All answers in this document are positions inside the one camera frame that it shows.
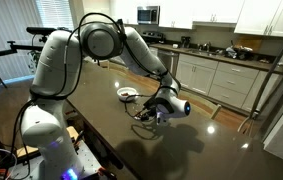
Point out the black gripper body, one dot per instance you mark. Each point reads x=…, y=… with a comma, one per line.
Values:
x=153, y=110

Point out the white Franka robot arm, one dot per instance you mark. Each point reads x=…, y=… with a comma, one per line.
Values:
x=54, y=63

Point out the white ceramic bowl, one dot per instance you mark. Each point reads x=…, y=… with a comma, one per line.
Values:
x=132, y=91

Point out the mixed nuts and dried fruit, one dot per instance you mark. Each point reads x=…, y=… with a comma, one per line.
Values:
x=125, y=94

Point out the stainless steel dishwasher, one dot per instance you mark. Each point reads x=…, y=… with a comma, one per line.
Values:
x=171, y=63

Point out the white lower kitchen cabinets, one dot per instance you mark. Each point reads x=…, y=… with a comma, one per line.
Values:
x=197, y=76

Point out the white kitchen cabinets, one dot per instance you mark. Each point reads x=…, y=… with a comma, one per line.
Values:
x=197, y=76
x=257, y=15

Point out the light wooden chair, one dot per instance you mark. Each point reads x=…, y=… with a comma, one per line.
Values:
x=216, y=111

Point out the small white container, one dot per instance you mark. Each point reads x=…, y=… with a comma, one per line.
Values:
x=175, y=46

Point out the black kitchen stove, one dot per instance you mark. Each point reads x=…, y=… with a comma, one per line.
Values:
x=152, y=36

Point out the black coffee maker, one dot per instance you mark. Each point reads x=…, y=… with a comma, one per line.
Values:
x=185, y=42

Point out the chrome sink faucet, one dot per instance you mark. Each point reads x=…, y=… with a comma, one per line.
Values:
x=207, y=46

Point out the stainless steel microwave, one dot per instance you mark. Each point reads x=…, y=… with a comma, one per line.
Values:
x=147, y=15

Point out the dark metal stand pole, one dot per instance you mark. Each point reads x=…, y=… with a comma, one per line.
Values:
x=254, y=114

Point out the pile of bags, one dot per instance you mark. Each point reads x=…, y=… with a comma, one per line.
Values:
x=239, y=52

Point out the wooden cutting board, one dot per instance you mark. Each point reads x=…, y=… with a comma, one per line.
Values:
x=252, y=41

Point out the dark kitchen countertop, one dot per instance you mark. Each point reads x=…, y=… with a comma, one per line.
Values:
x=267, y=66

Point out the green houseplant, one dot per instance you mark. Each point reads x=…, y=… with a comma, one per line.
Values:
x=34, y=60

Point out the wooden base board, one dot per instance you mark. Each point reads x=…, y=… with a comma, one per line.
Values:
x=24, y=151

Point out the white window blinds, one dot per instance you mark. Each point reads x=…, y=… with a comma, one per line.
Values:
x=54, y=13

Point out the white upper kitchen cabinets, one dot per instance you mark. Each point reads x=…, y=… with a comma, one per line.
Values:
x=257, y=15

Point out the grey vertical blinds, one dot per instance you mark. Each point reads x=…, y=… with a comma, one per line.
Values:
x=4, y=23

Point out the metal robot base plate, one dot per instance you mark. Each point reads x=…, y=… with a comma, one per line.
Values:
x=87, y=160

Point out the black bar camera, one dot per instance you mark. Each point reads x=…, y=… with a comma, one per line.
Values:
x=41, y=30

